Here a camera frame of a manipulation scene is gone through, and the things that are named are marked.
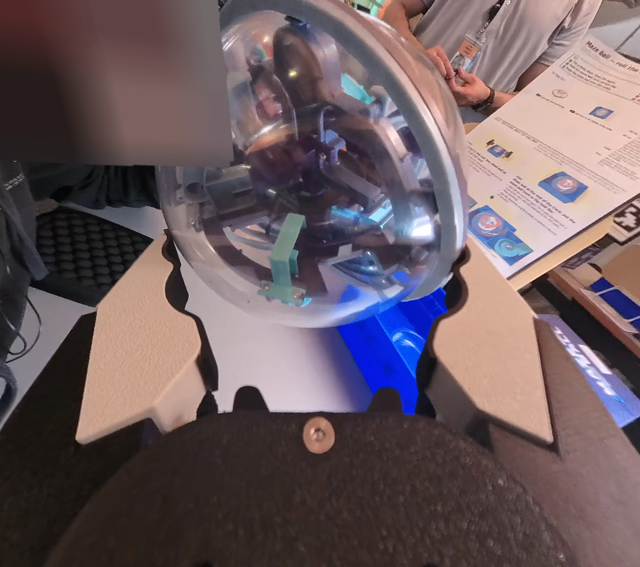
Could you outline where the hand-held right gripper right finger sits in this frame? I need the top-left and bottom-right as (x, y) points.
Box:
(422, 247), (556, 445)

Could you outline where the printed marker tag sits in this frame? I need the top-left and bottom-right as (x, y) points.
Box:
(611, 197), (640, 245)

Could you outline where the printed instruction sheet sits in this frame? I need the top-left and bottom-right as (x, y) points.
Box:
(462, 35), (640, 280)

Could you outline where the blue plastic bin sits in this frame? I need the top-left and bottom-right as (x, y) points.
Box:
(336, 284), (449, 418)

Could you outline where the cardboard box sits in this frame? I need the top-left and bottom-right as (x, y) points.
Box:
(547, 242), (640, 348)

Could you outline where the clear maze ball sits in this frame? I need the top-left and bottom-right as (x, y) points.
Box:
(155, 0), (468, 329)

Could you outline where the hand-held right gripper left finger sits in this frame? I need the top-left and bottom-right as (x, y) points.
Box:
(75, 232), (221, 445)

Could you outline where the pale display board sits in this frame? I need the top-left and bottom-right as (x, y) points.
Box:
(462, 121), (615, 294)

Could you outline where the badge lanyard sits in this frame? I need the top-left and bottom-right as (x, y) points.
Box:
(450, 0), (536, 74)

